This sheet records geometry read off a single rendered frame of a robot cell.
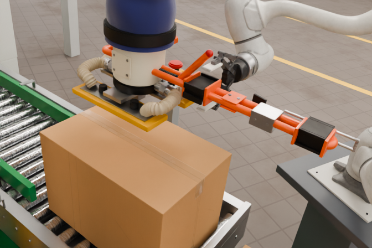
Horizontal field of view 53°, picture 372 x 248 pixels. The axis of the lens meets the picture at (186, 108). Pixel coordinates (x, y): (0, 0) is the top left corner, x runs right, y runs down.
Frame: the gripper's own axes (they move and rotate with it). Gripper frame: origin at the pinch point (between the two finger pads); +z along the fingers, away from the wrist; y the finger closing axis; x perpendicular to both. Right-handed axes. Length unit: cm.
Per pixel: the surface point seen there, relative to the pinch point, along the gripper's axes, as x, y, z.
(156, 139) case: 20.7, 31.9, -5.2
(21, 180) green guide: 70, 63, 23
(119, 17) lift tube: 24.9, -17.3, 10.8
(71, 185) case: 38, 47, 21
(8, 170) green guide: 79, 63, 23
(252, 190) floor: 14, 127, -108
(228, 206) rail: -4, 69, -29
